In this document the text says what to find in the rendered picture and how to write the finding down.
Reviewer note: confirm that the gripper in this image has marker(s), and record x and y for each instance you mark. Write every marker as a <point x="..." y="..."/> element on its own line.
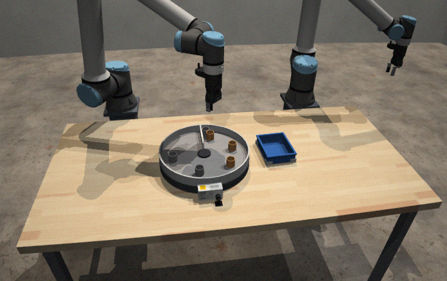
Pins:
<point x="399" y="56"/>
<point x="213" y="87"/>

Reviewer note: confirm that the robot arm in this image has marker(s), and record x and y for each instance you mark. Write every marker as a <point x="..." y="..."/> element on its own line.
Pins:
<point x="91" y="47"/>
<point x="305" y="31"/>

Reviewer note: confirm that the bronze bushing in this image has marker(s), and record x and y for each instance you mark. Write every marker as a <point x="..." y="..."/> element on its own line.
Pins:
<point x="210" y="137"/>
<point x="230" y="164"/>
<point x="232" y="148"/>

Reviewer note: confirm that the grey turntable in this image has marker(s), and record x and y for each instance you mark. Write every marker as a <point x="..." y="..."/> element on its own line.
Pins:
<point x="186" y="173"/>

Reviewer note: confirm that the blue crate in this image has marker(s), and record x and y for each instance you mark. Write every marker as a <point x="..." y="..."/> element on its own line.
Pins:
<point x="275" y="148"/>

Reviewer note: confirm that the white control box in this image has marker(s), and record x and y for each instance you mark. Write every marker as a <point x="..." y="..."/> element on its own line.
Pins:
<point x="208" y="192"/>

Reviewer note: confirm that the wooden table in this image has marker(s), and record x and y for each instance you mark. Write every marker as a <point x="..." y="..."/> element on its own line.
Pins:
<point x="247" y="195"/>

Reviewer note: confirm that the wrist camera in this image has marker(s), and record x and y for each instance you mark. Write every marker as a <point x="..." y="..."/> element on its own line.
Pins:
<point x="390" y="47"/>
<point x="199" y="71"/>

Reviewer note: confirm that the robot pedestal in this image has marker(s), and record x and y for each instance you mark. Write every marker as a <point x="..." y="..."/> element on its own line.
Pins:
<point x="299" y="105"/>
<point x="122" y="114"/>

